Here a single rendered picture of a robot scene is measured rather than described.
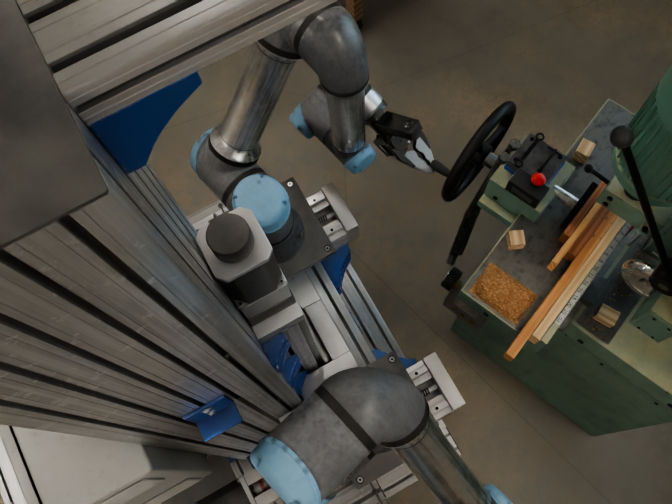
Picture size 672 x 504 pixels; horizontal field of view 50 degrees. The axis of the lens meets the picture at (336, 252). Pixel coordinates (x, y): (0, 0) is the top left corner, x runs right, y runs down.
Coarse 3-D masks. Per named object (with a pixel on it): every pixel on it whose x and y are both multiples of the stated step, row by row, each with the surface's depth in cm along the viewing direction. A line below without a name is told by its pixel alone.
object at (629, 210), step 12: (612, 180) 145; (612, 192) 144; (624, 192) 144; (612, 204) 148; (624, 204) 145; (636, 204) 143; (624, 216) 148; (636, 216) 145; (660, 216) 142; (660, 228) 143
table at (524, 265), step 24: (600, 120) 168; (624, 120) 168; (576, 144) 166; (600, 144) 166; (576, 168) 164; (600, 168) 164; (576, 192) 163; (504, 216) 165; (552, 216) 161; (504, 240) 160; (528, 240) 160; (552, 240) 160; (480, 264) 159; (504, 264) 158; (528, 264) 158; (528, 288) 157; (480, 312) 160; (528, 312) 155
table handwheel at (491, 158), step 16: (496, 112) 164; (512, 112) 174; (480, 128) 163; (496, 128) 185; (480, 144) 163; (496, 144) 186; (464, 160) 164; (480, 160) 174; (448, 176) 168; (464, 176) 179; (448, 192) 171
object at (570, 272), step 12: (588, 252) 154; (576, 264) 154; (564, 276) 153; (552, 288) 155; (564, 288) 152; (552, 300) 151; (540, 312) 151; (528, 324) 150; (528, 336) 149; (516, 348) 149
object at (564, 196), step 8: (592, 184) 153; (560, 192) 156; (568, 192) 157; (584, 192) 153; (592, 192) 153; (560, 200) 157; (568, 200) 156; (576, 200) 156; (584, 200) 152; (576, 208) 152; (568, 216) 153; (560, 224) 159; (568, 224) 156
